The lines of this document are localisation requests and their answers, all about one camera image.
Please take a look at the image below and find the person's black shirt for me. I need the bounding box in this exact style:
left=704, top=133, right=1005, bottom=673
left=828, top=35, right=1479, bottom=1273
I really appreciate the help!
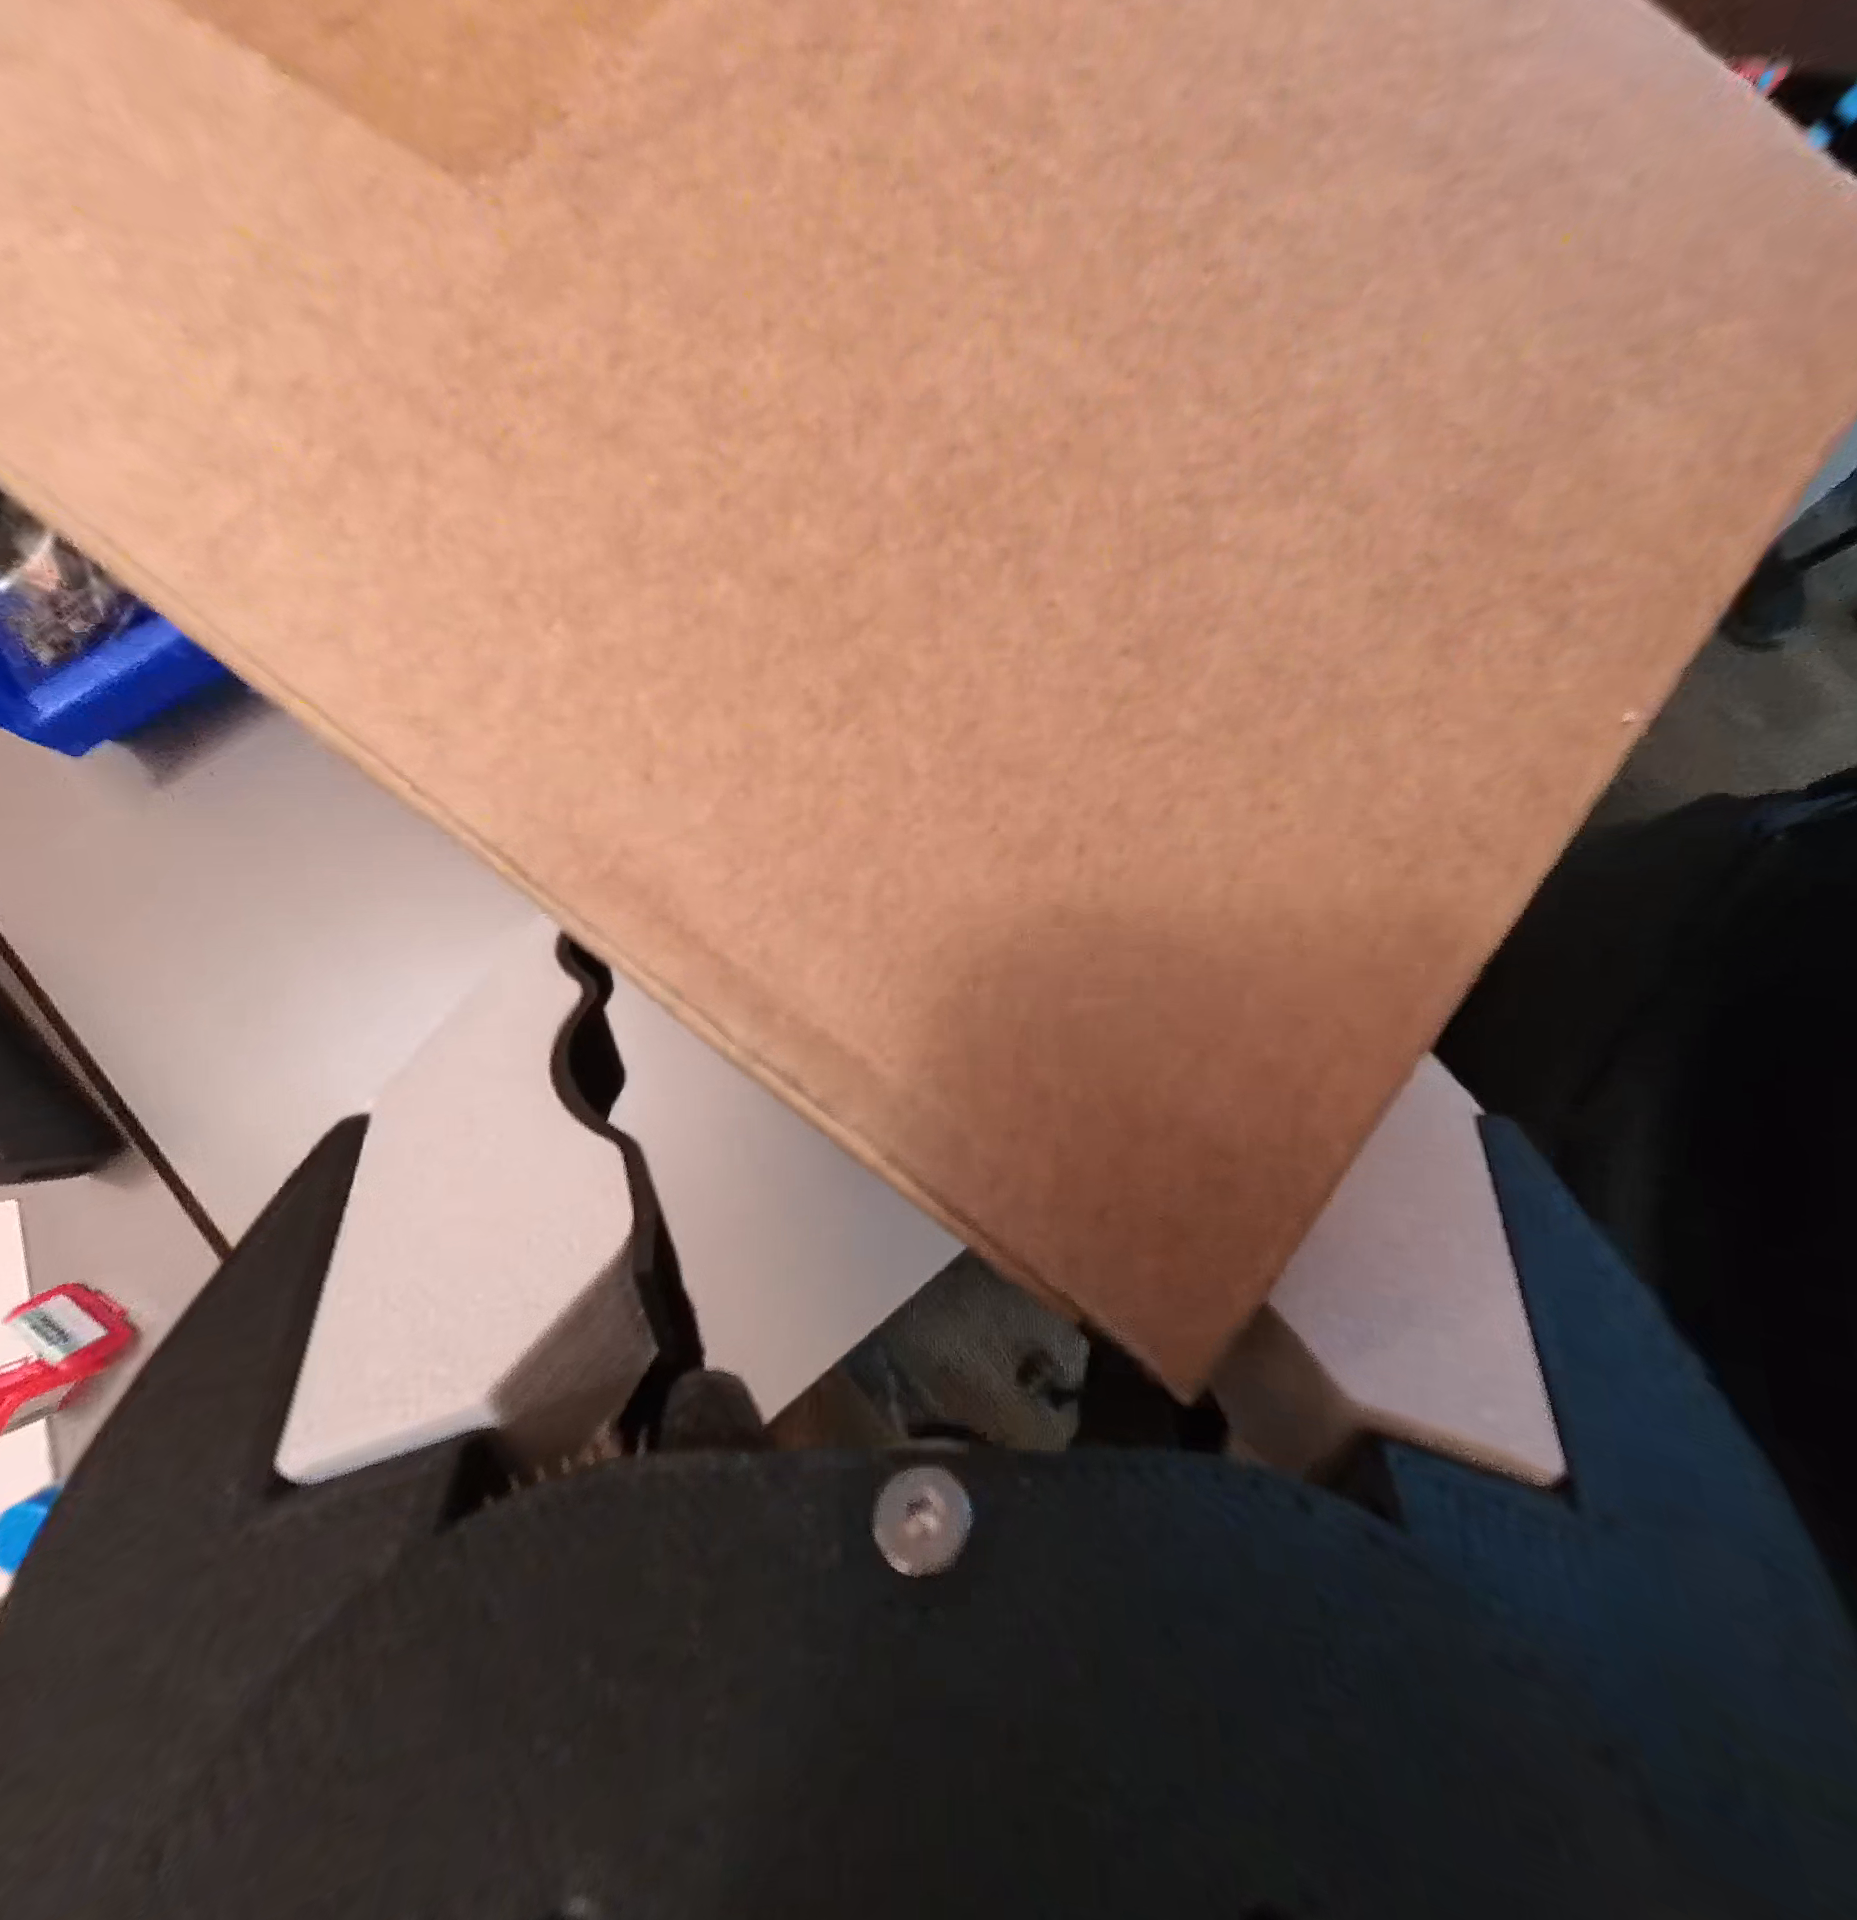
left=1434, top=764, right=1857, bottom=1607

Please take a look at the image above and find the black case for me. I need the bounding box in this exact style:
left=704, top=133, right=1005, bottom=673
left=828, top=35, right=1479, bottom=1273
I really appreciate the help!
left=0, top=944, right=127, bottom=1190

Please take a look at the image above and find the clear bag of parts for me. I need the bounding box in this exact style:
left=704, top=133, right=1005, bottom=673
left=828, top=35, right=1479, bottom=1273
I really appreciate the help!
left=0, top=493, right=138, bottom=670

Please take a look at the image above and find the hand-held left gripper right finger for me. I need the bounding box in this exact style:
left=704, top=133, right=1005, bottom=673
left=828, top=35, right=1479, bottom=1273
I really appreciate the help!
left=1212, top=1055, right=1566, bottom=1487

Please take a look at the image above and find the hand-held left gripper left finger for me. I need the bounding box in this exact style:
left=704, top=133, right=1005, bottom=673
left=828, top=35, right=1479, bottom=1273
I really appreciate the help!
left=275, top=921, right=704, bottom=1487

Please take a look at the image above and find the small red labelled tool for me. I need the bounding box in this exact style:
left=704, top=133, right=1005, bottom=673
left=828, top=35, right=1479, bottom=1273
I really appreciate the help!
left=0, top=1282, right=134, bottom=1445

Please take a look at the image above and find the brown cardboard box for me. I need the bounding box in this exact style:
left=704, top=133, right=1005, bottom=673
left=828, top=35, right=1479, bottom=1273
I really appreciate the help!
left=0, top=0, right=1857, bottom=1398

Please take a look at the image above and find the blue plastic bin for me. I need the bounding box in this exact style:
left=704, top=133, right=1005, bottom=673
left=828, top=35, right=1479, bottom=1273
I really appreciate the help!
left=0, top=463, right=246, bottom=759

